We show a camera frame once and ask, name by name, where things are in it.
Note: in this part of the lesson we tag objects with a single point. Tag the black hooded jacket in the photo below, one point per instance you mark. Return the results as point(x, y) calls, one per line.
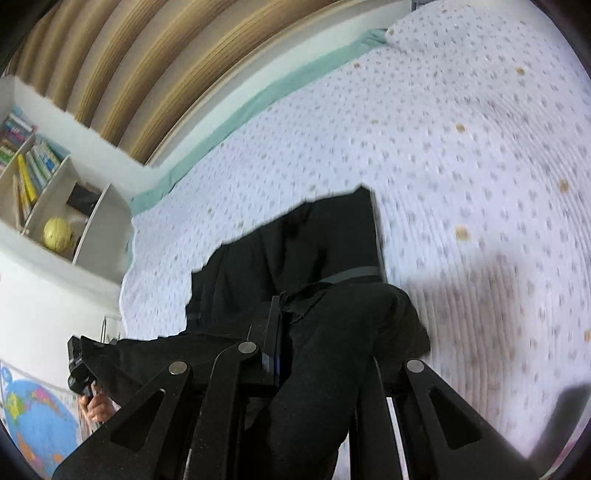
point(314, 286)

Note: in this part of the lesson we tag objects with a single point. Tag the yellow globe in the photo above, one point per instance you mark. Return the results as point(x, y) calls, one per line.
point(57, 234)

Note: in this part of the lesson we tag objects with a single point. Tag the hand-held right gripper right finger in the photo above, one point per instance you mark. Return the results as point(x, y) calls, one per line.
point(415, 383)

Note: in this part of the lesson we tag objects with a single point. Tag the white bookshelf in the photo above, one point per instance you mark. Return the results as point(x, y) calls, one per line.
point(92, 221)

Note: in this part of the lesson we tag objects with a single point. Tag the black box on shelf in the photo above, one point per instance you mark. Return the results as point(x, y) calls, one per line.
point(84, 198)

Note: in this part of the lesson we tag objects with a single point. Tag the world map poster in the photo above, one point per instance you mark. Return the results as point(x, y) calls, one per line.
point(37, 424)

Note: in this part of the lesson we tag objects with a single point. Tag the striped wooden headboard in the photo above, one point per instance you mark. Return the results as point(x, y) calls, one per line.
point(138, 60)

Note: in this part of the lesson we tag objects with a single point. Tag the row of colourful books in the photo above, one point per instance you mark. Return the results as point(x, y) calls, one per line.
point(14, 134)
point(34, 170)

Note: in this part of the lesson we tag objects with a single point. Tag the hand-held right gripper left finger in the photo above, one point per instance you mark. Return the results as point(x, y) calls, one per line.
point(277, 350)

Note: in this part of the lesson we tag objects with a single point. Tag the green bed sheet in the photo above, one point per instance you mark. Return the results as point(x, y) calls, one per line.
point(258, 106)

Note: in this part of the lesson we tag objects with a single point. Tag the person's left hand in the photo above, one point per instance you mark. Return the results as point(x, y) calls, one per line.
point(99, 408)

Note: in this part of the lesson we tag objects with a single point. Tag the floral white quilt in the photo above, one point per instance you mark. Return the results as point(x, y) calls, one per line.
point(461, 184)

